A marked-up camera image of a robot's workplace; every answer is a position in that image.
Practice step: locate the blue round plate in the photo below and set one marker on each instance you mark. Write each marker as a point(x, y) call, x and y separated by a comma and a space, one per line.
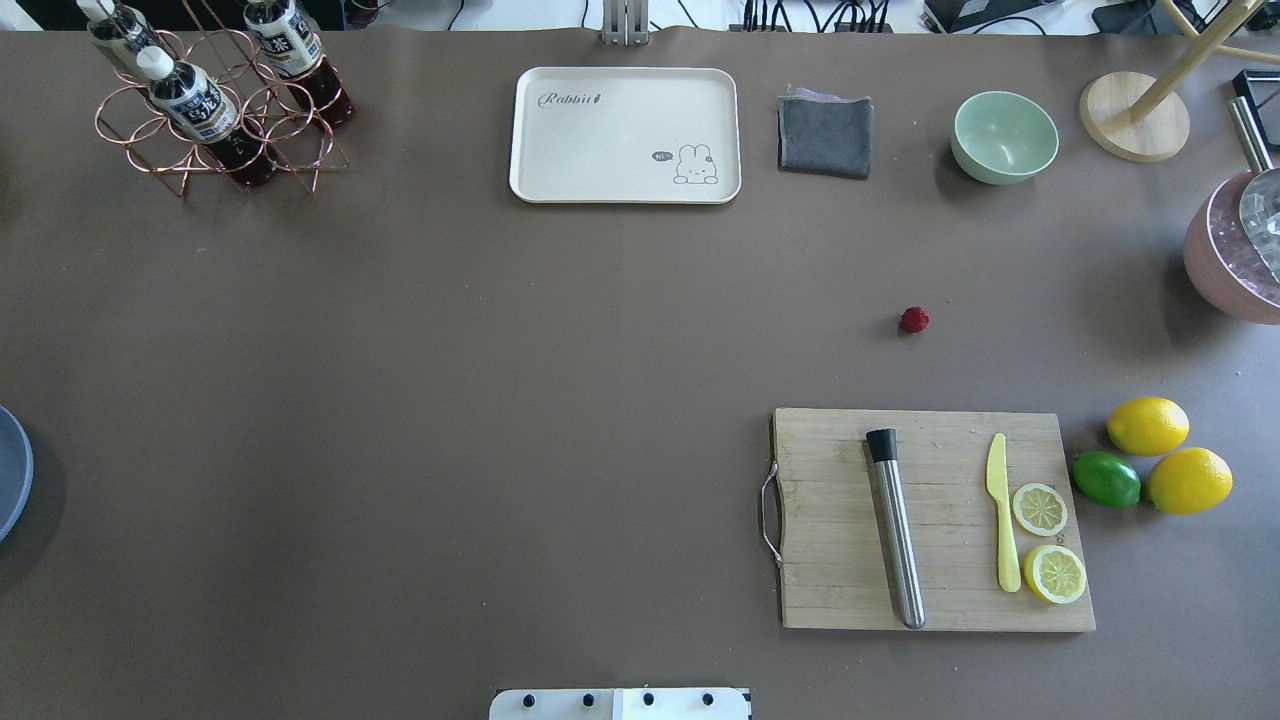
point(17, 471)

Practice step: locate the red strawberry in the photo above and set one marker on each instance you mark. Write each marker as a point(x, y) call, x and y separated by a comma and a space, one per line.
point(914, 320)

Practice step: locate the cream rabbit tray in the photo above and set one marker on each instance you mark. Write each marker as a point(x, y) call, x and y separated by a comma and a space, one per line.
point(625, 135)

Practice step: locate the steel muddler black tip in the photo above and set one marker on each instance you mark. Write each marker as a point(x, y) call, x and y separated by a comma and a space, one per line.
point(904, 573)

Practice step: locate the grey folded cloth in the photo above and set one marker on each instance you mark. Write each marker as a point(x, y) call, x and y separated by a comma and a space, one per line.
point(826, 134)

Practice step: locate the green ceramic bowl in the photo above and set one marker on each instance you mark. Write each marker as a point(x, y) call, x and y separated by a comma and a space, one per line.
point(1000, 138)

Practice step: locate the lemon half slice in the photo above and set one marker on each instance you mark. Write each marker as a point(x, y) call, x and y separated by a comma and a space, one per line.
point(1055, 573)
point(1039, 509)

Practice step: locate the yellow plastic knife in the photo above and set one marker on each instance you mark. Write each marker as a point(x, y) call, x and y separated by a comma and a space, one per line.
point(997, 485)

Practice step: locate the tea bottle middle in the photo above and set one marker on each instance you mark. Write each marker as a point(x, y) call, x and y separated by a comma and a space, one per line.
point(284, 34)

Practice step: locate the tea bottle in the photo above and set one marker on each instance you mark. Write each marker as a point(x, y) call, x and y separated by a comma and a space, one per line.
point(198, 107)
point(284, 34)
point(120, 33)

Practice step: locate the green lime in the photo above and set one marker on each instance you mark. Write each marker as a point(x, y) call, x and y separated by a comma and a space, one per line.
point(1106, 479)

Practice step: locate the yellow lemon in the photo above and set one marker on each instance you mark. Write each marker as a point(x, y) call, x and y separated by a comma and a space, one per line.
point(1148, 426)
point(1189, 480)

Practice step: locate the tea bottle front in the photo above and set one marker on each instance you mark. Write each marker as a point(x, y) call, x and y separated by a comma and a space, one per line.
point(198, 107)

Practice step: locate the wooden cup tree stand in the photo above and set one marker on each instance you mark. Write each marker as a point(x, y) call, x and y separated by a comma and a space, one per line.
point(1139, 118)

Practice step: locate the pink bowl with ice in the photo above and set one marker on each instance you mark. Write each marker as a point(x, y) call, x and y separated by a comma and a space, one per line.
point(1221, 262)

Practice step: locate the tea bottle back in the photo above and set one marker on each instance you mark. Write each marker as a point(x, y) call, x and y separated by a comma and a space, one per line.
point(120, 33)

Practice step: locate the metal ice scoop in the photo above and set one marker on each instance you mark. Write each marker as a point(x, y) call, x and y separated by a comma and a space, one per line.
point(1258, 207)

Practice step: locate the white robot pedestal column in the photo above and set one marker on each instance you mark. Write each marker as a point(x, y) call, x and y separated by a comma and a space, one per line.
point(694, 702)

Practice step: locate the copper wire bottle rack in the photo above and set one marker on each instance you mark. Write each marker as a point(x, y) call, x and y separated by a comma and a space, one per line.
point(302, 145)

